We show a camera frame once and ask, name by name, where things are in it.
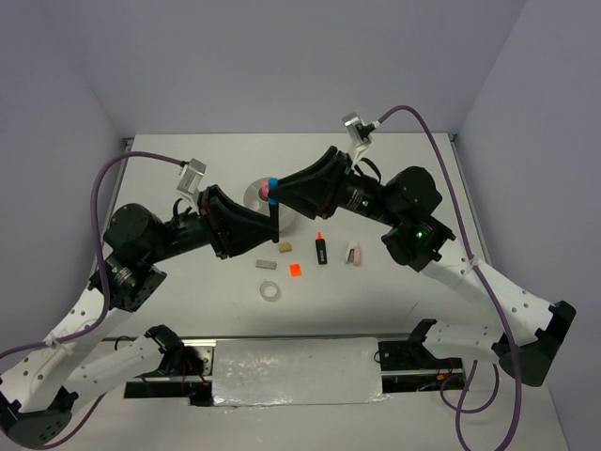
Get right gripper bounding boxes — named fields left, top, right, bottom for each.
left=266, top=146, right=402, bottom=226

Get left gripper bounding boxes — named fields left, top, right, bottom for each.
left=145, top=183, right=279, bottom=263

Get blue highlighter marker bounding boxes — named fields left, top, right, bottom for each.
left=267, top=196, right=281, bottom=245

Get clear jar of pins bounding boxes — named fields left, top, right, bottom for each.
left=258, top=179, right=270, bottom=201

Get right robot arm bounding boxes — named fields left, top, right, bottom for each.
left=269, top=147, right=576, bottom=387

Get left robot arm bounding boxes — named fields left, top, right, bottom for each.
left=1, top=185, right=279, bottom=450

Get white round divided container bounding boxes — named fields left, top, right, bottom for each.
left=243, top=178, right=297, bottom=232

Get tan eraser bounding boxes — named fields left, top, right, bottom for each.
left=278, top=242, right=292, bottom=253

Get grey eraser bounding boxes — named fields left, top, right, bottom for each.
left=255, top=259, right=277, bottom=271

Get orange highlighter marker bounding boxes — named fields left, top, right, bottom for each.
left=315, top=232, right=328, bottom=265

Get orange marker cap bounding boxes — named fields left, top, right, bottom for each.
left=290, top=264, right=302, bottom=277

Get clear tape roll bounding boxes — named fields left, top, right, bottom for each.
left=259, top=280, right=281, bottom=302

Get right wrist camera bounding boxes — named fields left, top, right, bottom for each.
left=342, top=113, right=380, bottom=158

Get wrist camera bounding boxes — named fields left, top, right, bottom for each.
left=342, top=113, right=380, bottom=158
left=177, top=159, right=207, bottom=195

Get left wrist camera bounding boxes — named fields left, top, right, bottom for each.
left=177, top=159, right=207, bottom=195

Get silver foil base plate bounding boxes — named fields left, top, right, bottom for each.
left=212, top=337, right=385, bottom=407

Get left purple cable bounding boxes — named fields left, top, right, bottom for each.
left=0, top=150, right=189, bottom=450

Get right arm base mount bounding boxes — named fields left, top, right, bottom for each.
left=373, top=319, right=464, bottom=394

